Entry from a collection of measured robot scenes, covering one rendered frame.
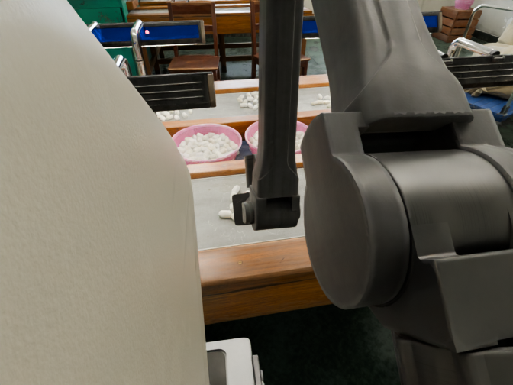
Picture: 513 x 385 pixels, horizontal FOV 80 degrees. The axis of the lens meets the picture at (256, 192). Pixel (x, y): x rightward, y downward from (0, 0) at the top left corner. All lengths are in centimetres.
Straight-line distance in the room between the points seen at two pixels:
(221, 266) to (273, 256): 13
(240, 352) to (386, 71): 27
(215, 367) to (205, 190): 70
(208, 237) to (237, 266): 14
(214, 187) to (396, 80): 84
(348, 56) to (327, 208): 9
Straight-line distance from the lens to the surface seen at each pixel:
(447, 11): 642
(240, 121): 129
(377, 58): 19
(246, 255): 75
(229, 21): 347
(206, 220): 87
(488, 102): 347
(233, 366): 33
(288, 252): 76
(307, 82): 171
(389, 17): 21
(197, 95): 75
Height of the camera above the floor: 135
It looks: 40 degrees down
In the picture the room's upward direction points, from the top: straight up
